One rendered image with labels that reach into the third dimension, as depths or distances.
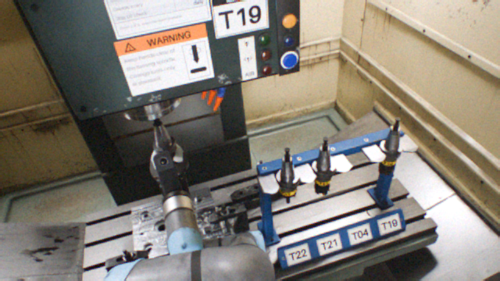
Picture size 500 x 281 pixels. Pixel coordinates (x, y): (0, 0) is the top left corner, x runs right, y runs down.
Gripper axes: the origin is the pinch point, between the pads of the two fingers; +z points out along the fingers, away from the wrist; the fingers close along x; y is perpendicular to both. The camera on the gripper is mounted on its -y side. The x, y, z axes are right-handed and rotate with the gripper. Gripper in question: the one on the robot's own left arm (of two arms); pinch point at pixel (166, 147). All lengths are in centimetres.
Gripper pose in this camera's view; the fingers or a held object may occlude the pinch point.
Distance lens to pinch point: 104.5
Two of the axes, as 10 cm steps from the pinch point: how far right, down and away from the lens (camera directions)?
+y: 0.8, 7.4, 6.7
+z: -2.9, -6.2, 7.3
